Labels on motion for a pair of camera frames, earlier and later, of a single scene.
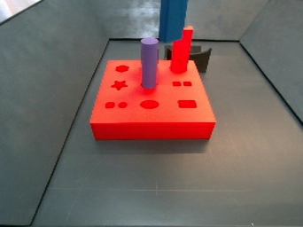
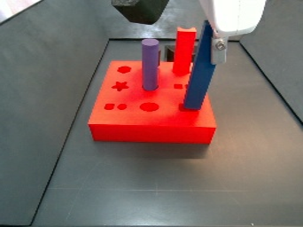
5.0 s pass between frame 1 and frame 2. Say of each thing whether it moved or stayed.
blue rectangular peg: moved
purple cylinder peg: stayed
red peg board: stayed
